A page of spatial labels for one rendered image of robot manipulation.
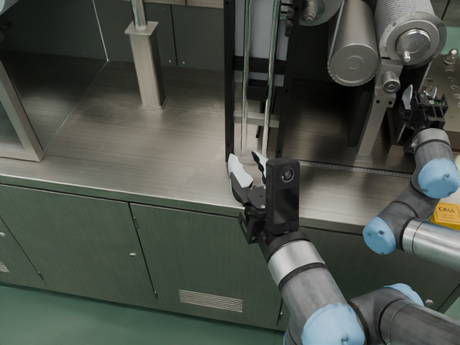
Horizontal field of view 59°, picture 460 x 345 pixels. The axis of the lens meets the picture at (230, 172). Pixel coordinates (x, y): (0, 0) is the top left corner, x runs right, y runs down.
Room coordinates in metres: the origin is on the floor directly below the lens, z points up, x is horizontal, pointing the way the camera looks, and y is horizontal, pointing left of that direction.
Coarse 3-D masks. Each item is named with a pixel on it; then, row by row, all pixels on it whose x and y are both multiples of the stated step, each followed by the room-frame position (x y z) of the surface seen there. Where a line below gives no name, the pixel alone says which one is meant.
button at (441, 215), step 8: (440, 208) 0.64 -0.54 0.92; (448, 208) 0.64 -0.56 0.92; (456, 208) 0.64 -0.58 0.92; (432, 216) 0.62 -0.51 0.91; (440, 216) 0.62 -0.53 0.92; (448, 216) 0.62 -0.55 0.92; (456, 216) 0.62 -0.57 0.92; (440, 224) 0.60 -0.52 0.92; (448, 224) 0.60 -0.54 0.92; (456, 224) 0.59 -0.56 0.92
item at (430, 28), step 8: (408, 24) 0.88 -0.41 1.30; (416, 24) 0.88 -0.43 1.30; (424, 24) 0.88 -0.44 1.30; (432, 24) 0.88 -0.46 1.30; (392, 32) 0.89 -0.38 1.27; (400, 32) 0.88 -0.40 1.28; (432, 32) 0.87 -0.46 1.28; (392, 40) 0.89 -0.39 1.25; (432, 40) 0.87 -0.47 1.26; (392, 48) 0.89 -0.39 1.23; (432, 48) 0.87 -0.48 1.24; (392, 56) 0.88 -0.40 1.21; (424, 56) 0.87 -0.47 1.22; (408, 64) 0.88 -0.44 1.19
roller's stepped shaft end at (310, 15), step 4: (308, 4) 0.87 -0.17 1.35; (312, 4) 0.86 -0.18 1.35; (304, 8) 0.86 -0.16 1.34; (308, 8) 0.85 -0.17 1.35; (312, 8) 0.85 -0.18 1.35; (316, 8) 0.86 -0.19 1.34; (304, 12) 0.85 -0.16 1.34; (308, 12) 0.84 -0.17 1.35; (312, 12) 0.84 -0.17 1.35; (316, 12) 0.85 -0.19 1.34; (304, 16) 0.84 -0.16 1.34; (308, 16) 0.83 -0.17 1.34; (312, 16) 0.82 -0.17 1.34; (304, 20) 0.84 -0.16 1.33; (308, 20) 0.82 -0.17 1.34; (312, 20) 0.82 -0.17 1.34; (308, 24) 0.83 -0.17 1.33
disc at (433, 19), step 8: (400, 16) 0.89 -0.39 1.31; (408, 16) 0.89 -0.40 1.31; (416, 16) 0.89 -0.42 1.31; (424, 16) 0.88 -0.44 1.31; (432, 16) 0.88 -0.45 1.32; (392, 24) 0.89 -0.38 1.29; (400, 24) 0.89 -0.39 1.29; (440, 24) 0.88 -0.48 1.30; (384, 32) 0.90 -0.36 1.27; (440, 32) 0.87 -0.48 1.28; (384, 40) 0.89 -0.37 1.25; (440, 40) 0.87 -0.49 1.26; (384, 48) 0.89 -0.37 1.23; (440, 48) 0.87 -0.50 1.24; (384, 56) 0.89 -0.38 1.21; (432, 56) 0.87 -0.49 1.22; (416, 64) 0.88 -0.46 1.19; (424, 64) 0.88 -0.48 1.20
